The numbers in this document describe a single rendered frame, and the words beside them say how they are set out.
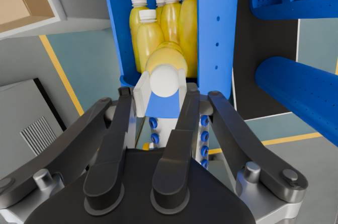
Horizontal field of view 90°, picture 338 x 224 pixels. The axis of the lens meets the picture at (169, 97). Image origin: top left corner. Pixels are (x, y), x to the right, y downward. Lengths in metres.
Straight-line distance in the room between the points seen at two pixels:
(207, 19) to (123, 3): 0.27
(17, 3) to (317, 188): 3.10
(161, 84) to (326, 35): 1.84
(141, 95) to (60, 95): 1.88
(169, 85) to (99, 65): 1.52
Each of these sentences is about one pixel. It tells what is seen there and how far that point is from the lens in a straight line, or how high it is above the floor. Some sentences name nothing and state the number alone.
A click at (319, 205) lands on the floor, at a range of 3.31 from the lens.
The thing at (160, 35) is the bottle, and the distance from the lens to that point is 0.42.
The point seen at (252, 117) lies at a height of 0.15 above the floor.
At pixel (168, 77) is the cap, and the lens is 0.21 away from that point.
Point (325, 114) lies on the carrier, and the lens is 1.01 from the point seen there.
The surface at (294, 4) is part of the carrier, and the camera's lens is 1.04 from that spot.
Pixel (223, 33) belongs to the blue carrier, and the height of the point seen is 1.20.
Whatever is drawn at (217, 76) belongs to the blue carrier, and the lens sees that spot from 0.35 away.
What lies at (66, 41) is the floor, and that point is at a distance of 1.81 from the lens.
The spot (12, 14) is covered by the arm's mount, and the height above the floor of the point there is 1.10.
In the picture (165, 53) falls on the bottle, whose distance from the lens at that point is 0.25.
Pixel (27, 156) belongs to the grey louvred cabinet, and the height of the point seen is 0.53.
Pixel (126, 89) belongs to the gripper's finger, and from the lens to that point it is 0.16.
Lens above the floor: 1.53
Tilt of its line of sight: 66 degrees down
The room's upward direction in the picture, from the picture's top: 175 degrees counter-clockwise
